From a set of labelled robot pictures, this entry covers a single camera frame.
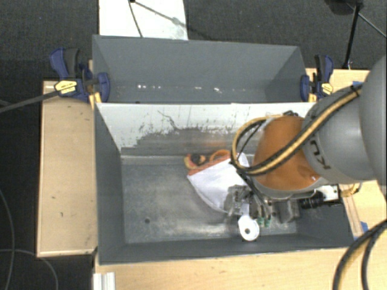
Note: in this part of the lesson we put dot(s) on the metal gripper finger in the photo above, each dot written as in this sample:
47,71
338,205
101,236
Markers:
237,208
239,192

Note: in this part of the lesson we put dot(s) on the white flat piece with hole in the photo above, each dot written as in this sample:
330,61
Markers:
249,230

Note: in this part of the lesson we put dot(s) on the white cloth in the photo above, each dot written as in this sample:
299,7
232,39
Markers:
213,183

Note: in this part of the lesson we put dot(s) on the orange and black toy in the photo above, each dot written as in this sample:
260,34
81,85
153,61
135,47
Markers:
195,159

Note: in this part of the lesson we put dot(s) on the grey metal bin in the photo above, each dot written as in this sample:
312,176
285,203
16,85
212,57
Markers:
169,192

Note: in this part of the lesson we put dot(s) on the pale wood board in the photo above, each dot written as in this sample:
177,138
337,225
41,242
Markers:
68,177

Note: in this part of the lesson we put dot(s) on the black cylinder on white bracket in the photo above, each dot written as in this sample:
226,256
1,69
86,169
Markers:
314,202

